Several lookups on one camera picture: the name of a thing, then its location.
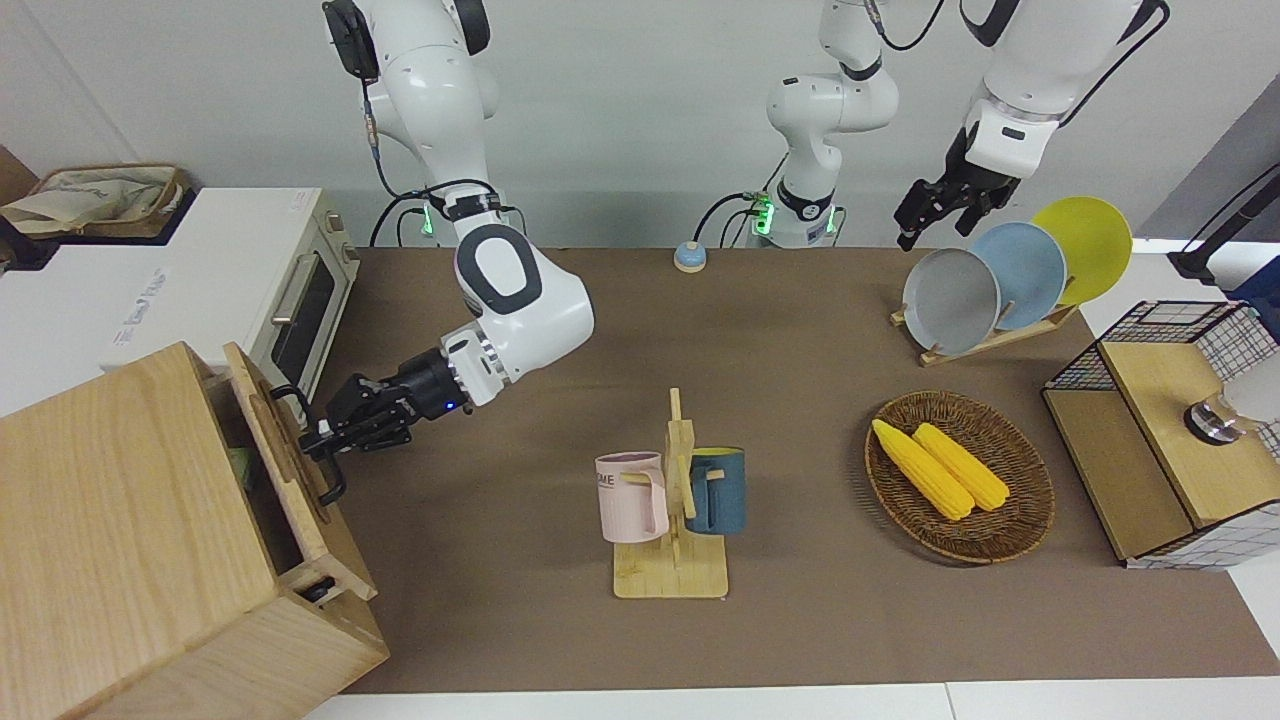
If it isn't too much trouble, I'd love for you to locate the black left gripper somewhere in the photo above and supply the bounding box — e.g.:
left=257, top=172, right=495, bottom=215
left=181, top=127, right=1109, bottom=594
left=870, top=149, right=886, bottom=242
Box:
left=894, top=124, right=1014, bottom=254

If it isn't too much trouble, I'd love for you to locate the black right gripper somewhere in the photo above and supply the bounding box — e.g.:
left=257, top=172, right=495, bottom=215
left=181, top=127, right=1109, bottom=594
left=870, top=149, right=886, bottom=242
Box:
left=297, top=367, right=420, bottom=462

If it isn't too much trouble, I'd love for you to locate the wooden drawer with black handle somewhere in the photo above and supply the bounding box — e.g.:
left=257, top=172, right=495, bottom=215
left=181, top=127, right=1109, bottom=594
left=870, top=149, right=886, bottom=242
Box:
left=205, top=342, right=380, bottom=604

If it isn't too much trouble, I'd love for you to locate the light wooden drawer cabinet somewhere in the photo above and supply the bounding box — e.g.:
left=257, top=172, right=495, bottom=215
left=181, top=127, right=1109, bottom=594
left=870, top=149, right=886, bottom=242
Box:
left=0, top=340, right=391, bottom=720

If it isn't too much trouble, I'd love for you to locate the grey plate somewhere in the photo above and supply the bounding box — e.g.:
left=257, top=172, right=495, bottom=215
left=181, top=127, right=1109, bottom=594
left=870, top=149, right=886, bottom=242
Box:
left=901, top=247, right=1003, bottom=357

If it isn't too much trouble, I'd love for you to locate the light blue plate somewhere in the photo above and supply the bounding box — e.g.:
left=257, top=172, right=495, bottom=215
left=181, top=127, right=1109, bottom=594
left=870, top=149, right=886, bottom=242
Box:
left=967, top=221, right=1070, bottom=332

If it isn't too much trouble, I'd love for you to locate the wooden plate rack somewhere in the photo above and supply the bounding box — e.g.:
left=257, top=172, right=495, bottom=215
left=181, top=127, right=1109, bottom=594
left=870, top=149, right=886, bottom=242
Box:
left=890, top=300, right=1081, bottom=368

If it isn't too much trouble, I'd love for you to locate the yellow plate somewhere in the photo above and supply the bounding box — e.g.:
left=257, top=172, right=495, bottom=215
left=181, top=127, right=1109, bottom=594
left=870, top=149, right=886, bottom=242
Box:
left=1030, top=195, right=1135, bottom=308

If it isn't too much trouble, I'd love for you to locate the white toaster oven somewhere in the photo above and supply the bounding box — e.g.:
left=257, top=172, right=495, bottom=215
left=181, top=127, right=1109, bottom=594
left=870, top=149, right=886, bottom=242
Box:
left=100, top=187, right=361, bottom=403

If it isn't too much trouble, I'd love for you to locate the yellow corn cob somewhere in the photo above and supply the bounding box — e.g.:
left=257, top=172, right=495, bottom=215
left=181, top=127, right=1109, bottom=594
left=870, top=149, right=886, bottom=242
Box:
left=871, top=417, right=977, bottom=522
left=912, top=421, right=1012, bottom=514

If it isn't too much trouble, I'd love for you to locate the round wicker basket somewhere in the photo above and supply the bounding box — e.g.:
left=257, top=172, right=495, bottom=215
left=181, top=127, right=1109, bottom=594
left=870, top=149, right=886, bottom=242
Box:
left=864, top=390, right=1057, bottom=567

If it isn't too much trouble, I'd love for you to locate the black flat tray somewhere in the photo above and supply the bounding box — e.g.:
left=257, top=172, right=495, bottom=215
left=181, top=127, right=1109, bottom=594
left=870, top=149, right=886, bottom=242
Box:
left=0, top=183, right=200, bottom=273

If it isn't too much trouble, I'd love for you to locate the pink mug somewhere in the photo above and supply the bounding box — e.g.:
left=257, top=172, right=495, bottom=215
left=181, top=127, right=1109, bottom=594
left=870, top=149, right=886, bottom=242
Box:
left=595, top=451, right=671, bottom=545

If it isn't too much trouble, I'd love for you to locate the blue box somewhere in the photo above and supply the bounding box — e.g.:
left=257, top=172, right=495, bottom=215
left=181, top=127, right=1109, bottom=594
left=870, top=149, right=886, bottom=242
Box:
left=1228, top=257, right=1280, bottom=317

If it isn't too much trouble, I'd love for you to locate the white silver cylinder device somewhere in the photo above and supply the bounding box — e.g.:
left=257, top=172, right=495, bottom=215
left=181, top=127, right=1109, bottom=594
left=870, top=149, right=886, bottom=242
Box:
left=1184, top=355, right=1280, bottom=447

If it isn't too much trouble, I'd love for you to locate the dark blue mug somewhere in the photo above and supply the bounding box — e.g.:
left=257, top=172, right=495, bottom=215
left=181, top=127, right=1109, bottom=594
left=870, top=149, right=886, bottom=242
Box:
left=686, top=446, right=748, bottom=537

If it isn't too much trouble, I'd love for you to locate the wooden mug rack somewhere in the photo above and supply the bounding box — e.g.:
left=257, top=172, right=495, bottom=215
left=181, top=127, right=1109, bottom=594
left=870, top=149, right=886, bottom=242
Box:
left=612, top=388, right=730, bottom=601

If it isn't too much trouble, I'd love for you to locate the brown table mat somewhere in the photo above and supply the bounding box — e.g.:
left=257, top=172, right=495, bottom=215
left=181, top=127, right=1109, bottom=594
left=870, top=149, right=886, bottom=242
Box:
left=300, top=247, right=1280, bottom=695

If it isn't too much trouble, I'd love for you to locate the black left base cable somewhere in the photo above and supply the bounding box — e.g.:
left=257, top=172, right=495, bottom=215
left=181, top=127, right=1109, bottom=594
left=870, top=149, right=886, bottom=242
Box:
left=694, top=150, right=793, bottom=250

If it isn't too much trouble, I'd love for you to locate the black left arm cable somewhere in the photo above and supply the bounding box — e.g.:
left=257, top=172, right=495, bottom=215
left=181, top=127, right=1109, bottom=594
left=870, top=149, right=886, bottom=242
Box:
left=1055, top=0, right=1172, bottom=129

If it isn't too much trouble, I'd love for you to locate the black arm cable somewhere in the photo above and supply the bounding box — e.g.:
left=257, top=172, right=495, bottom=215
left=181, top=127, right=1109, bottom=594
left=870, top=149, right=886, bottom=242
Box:
left=1055, top=0, right=1172, bottom=129
left=360, top=78, right=403, bottom=203

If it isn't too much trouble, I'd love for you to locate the wood and wire shelf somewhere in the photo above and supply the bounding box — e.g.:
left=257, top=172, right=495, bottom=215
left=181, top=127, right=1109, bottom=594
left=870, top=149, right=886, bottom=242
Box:
left=1041, top=299, right=1280, bottom=572

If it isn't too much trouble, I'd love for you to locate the black camera stand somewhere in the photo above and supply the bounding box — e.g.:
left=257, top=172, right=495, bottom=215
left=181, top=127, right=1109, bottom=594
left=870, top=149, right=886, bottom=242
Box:
left=1167, top=165, right=1280, bottom=284

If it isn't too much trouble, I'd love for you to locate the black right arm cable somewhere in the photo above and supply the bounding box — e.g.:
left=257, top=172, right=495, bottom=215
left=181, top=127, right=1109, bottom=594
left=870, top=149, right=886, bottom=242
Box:
left=360, top=78, right=403, bottom=203

